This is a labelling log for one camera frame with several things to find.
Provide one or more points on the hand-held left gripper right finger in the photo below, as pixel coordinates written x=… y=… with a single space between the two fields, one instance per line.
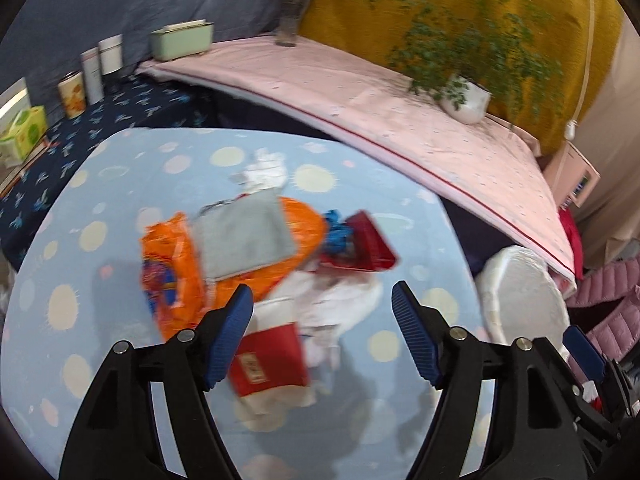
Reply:
x=415 y=330

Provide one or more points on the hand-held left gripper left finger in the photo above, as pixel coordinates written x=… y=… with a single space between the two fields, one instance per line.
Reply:
x=235 y=330

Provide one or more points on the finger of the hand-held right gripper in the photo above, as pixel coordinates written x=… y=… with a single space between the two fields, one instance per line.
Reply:
x=585 y=355

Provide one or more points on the red paper cup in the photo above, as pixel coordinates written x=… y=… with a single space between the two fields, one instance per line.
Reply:
x=270 y=360

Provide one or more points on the bin with white plastic liner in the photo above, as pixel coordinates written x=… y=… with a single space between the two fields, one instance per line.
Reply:
x=520 y=300

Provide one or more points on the grey fabric pouch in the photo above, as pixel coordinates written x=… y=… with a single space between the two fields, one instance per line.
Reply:
x=240 y=240

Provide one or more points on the red cardboard box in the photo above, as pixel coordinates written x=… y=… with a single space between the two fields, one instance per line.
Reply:
x=372 y=247

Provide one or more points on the orange plastic bag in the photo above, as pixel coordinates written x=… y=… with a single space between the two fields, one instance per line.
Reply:
x=170 y=260

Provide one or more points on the pink down jacket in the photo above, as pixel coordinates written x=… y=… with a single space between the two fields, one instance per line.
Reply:
x=610 y=290

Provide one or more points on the red cushion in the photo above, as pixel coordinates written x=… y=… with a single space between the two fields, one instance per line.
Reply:
x=570 y=240

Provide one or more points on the light blue spotted tablecloth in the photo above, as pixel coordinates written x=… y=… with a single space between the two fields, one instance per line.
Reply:
x=125 y=185

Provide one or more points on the pink appliance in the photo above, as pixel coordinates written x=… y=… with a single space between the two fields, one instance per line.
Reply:
x=570 y=170

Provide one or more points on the beige curtain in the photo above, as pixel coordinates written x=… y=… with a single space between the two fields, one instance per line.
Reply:
x=615 y=135

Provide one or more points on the green plant in white pot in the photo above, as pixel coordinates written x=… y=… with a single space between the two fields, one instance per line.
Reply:
x=467 y=102

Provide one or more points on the navy printed cloth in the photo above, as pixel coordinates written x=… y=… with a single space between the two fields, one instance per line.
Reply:
x=100 y=125

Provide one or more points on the pink blanket with red stripe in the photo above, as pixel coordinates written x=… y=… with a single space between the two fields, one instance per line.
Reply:
x=350 y=90

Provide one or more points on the yellow printed can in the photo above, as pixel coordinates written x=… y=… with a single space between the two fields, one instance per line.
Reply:
x=72 y=95

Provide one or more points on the green tissue pack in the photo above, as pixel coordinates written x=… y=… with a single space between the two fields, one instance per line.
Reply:
x=22 y=135

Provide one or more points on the white canister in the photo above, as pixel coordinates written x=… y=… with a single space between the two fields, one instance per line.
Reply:
x=92 y=77
x=111 y=55

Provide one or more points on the pale green tissue box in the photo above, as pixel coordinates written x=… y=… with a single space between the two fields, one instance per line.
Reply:
x=180 y=42

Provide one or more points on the glass vase with red flowers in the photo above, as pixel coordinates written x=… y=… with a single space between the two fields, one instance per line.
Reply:
x=287 y=25

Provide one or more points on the mustard yellow cloth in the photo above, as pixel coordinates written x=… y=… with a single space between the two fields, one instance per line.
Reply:
x=360 y=20

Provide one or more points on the blue grey cloth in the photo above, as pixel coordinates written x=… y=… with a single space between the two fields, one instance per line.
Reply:
x=125 y=0

